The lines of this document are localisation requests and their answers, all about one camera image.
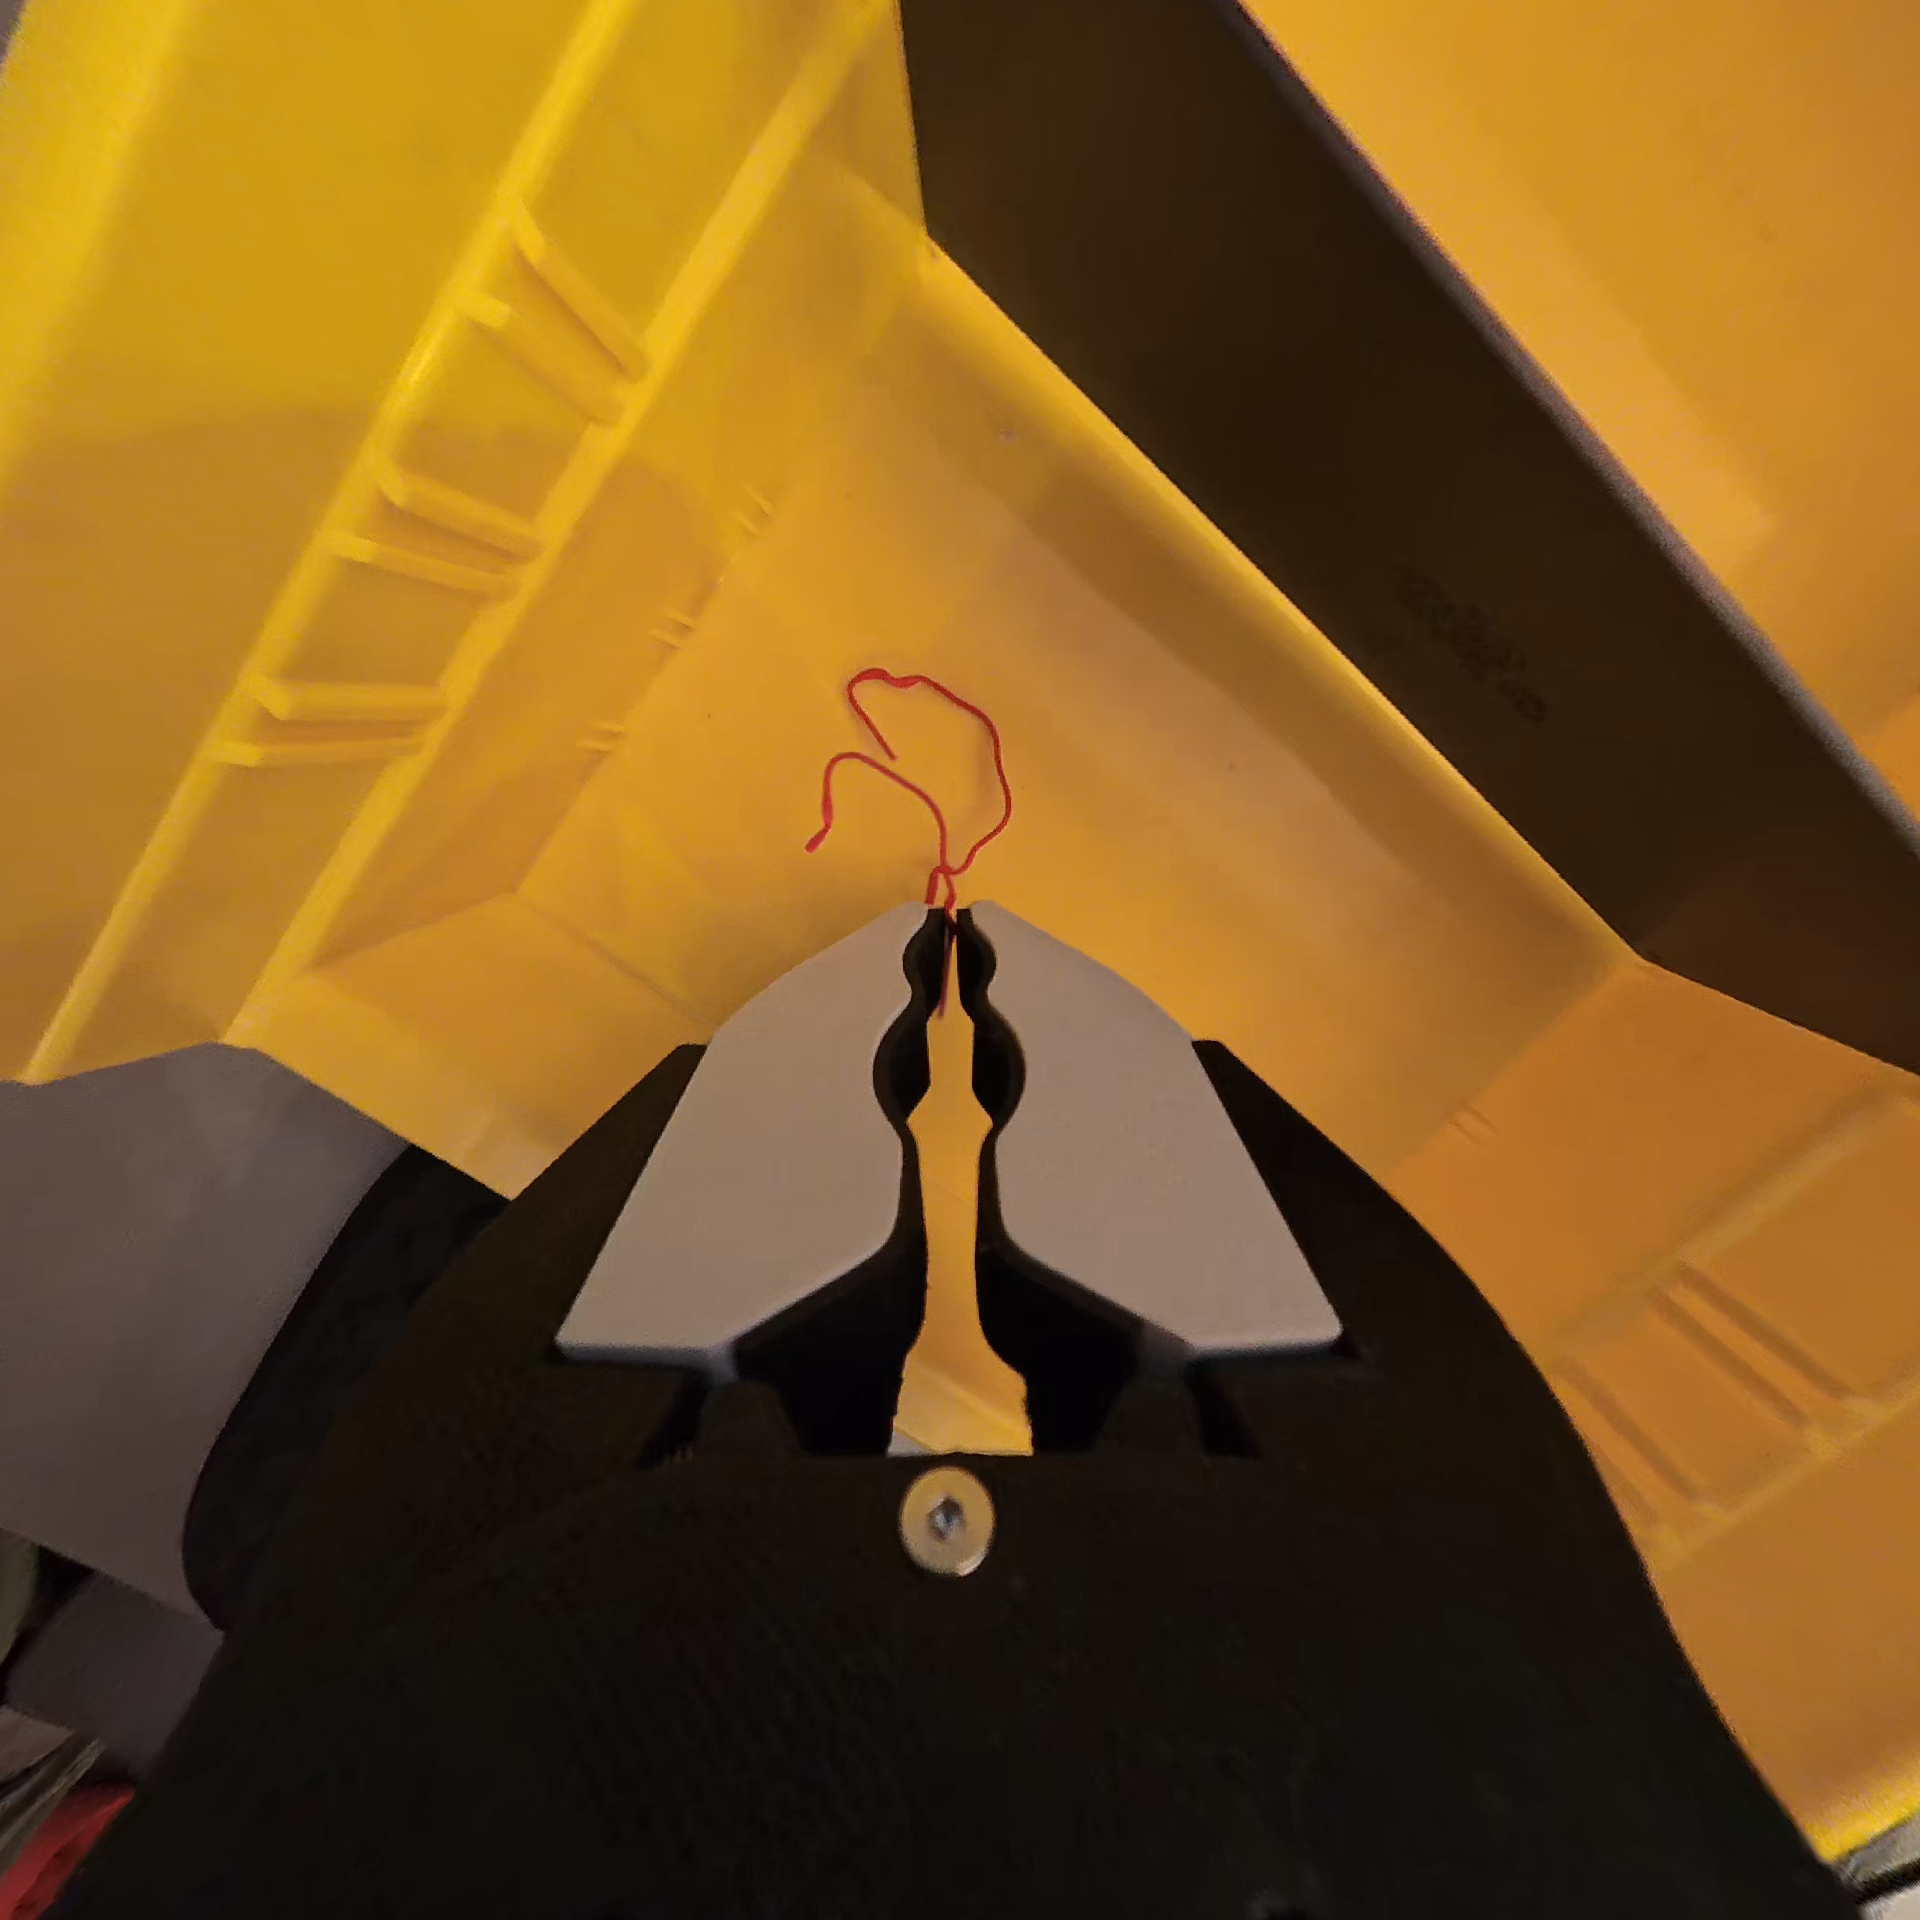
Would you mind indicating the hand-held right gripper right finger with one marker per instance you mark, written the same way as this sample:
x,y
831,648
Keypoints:
x,y
1154,1200

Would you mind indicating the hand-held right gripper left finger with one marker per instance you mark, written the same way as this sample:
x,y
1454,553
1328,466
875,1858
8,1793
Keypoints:
x,y
750,1184

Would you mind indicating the red twist tie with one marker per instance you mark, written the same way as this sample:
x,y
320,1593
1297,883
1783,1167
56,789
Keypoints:
x,y
945,888

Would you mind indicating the yellow plastic bin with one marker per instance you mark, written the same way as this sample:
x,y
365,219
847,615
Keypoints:
x,y
451,451

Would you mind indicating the black bin divider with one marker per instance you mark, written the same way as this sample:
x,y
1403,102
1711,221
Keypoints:
x,y
1350,451

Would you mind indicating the red fabric item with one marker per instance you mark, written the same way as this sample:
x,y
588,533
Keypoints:
x,y
61,1853

